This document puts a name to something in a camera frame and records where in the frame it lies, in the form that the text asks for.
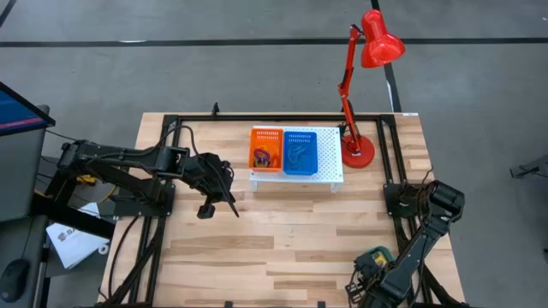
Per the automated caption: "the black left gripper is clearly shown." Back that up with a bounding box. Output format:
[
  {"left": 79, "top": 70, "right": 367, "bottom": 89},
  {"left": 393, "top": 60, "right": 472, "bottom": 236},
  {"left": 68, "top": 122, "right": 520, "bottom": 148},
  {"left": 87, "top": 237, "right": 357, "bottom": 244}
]
[{"left": 187, "top": 151, "right": 240, "bottom": 221}]

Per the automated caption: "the orange plastic basket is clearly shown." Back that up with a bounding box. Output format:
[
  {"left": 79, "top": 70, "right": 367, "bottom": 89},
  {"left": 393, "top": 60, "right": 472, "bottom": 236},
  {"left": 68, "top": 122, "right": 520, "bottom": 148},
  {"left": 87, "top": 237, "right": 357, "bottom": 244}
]
[{"left": 248, "top": 127, "right": 284, "bottom": 173}]

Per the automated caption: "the blue plastic basket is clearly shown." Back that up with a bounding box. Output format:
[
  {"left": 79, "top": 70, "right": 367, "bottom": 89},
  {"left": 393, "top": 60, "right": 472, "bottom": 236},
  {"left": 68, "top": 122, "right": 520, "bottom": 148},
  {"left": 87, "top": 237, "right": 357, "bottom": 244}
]
[{"left": 283, "top": 131, "right": 319, "bottom": 176}]

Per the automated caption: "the black side desk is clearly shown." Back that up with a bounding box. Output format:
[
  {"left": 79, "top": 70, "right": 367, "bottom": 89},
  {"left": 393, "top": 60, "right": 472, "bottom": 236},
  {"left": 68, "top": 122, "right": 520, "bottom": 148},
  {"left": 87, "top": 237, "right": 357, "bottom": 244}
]
[{"left": 0, "top": 213, "right": 51, "bottom": 308}]

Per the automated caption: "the red desk lamp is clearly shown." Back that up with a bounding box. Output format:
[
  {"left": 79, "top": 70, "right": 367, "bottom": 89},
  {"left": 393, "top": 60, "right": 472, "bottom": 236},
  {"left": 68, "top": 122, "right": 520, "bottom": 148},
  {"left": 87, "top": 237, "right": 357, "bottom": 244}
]
[{"left": 336, "top": 9, "right": 407, "bottom": 169}]

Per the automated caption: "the white perforated metal shelf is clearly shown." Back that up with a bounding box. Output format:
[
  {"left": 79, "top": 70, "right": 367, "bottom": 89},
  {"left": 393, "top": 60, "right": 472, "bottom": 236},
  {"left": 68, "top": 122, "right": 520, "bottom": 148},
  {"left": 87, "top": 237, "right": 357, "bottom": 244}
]
[{"left": 248, "top": 125, "right": 345, "bottom": 193}]

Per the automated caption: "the white paper sheet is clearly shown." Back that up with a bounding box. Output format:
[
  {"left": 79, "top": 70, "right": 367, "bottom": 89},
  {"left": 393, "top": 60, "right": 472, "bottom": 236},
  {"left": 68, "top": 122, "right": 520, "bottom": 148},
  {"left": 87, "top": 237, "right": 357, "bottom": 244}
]
[{"left": 45, "top": 222, "right": 110, "bottom": 270}]

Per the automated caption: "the grey cabinet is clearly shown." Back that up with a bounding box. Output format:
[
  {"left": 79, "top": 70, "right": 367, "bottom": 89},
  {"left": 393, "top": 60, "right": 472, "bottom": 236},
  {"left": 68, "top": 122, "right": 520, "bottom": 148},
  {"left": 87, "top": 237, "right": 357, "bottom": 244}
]
[{"left": 0, "top": 104, "right": 51, "bottom": 223}]

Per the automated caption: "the black computer mouse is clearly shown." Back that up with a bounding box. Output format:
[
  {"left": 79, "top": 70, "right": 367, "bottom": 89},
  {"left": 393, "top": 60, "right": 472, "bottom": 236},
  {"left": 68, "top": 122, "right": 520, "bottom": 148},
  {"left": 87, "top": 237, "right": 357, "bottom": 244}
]
[{"left": 0, "top": 258, "right": 30, "bottom": 307}]

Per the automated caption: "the monitor with blue screen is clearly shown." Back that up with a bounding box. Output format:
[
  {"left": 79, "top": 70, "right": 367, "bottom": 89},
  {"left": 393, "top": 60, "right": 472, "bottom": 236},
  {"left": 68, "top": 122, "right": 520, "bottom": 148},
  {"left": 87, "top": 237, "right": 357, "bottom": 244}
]
[{"left": 0, "top": 80, "right": 57, "bottom": 138}]

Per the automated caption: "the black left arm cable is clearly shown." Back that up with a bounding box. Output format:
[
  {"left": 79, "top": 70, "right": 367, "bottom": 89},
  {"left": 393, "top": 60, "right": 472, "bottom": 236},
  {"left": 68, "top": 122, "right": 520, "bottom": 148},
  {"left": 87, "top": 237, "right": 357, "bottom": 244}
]
[{"left": 152, "top": 124, "right": 200, "bottom": 157}]

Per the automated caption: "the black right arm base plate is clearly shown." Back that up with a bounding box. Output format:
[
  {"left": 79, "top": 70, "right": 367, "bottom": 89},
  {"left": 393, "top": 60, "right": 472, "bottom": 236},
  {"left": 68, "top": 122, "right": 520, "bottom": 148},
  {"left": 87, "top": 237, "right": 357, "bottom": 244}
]
[{"left": 382, "top": 181, "right": 446, "bottom": 220}]

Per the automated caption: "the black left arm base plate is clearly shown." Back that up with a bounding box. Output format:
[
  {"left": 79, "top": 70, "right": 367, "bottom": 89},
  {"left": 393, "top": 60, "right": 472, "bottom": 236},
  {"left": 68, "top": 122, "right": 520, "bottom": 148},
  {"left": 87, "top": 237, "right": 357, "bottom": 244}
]
[{"left": 113, "top": 181, "right": 176, "bottom": 218}]

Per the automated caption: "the yellow cable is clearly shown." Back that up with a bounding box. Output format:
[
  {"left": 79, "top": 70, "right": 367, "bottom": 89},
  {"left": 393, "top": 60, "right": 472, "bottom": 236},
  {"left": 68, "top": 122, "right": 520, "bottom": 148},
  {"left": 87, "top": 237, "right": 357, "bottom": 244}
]
[{"left": 96, "top": 179, "right": 119, "bottom": 205}]

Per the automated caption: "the thick dark floor cable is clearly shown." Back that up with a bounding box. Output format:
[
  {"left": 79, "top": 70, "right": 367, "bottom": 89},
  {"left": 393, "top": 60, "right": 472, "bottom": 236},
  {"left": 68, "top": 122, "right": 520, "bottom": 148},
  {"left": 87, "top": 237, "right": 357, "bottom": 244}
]
[{"left": 106, "top": 216, "right": 141, "bottom": 303}]

